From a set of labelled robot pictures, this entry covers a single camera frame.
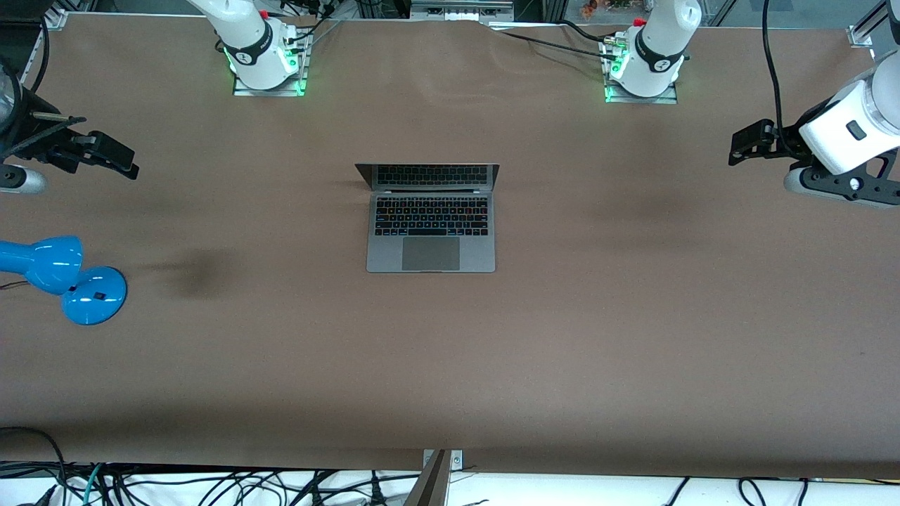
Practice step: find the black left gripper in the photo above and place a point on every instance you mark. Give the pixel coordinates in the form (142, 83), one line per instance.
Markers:
(789, 140)

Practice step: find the grey aluminium laptop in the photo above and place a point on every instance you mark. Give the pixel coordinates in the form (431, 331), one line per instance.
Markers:
(430, 253)

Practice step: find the blue desk lamp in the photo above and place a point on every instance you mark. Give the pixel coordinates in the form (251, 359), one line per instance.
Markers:
(91, 299)

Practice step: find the grey power strip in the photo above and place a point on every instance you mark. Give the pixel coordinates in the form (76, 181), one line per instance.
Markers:
(460, 10)

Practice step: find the aluminium frame profile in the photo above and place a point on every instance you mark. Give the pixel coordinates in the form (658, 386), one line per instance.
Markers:
(58, 19)
(866, 31)

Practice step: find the silver bracket plate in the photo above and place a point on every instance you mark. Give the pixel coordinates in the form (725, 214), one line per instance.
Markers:
(457, 460)

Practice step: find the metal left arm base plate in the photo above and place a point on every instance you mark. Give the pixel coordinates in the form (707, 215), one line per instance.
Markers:
(640, 100)

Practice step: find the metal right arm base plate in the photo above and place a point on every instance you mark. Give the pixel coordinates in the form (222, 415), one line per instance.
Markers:
(271, 92)

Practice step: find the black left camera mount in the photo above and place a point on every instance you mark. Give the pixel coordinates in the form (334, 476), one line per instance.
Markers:
(872, 186)

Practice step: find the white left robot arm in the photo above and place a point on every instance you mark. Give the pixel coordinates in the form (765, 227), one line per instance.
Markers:
(661, 42)

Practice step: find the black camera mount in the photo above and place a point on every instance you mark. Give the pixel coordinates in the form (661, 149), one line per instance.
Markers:
(872, 186)
(60, 160)

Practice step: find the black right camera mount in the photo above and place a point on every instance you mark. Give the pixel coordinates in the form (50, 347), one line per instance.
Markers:
(60, 160)

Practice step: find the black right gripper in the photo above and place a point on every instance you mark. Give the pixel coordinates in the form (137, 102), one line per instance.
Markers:
(35, 139)

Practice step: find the dark grey camera pole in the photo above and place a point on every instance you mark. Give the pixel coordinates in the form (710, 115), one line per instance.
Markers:
(430, 488)

